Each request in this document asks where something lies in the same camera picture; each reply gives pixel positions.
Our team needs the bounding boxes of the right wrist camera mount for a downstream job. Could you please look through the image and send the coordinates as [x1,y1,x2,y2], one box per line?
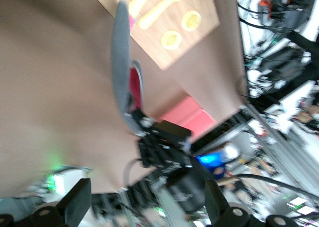
[151,120,193,145]

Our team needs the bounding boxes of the yellow plastic fork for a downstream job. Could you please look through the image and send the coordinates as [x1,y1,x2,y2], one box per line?
[138,0,189,30]

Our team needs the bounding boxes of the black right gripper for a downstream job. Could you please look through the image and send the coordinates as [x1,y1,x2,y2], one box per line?
[131,108,197,175]

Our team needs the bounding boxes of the wooden cutting board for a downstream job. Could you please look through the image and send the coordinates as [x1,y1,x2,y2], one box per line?
[88,0,221,71]

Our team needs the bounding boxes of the aluminium frame beam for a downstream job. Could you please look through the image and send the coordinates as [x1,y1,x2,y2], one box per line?
[238,104,319,195]

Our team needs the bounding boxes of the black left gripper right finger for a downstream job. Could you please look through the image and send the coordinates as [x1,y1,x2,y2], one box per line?
[204,179,300,227]

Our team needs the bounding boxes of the grey microfibre cloth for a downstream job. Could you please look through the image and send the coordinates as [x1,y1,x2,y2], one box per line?
[110,0,145,137]

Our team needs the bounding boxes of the yellow plastic knife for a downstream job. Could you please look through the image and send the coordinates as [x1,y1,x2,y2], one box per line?
[128,0,155,17]

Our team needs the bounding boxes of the pink plastic bin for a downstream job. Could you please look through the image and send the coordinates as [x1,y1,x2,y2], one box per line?
[159,95,219,140]

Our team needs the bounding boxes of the lemon slice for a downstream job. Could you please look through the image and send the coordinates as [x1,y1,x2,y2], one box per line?
[181,10,202,32]
[160,30,183,51]

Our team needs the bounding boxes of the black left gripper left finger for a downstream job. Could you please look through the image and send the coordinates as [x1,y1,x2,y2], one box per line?
[0,178,92,227]

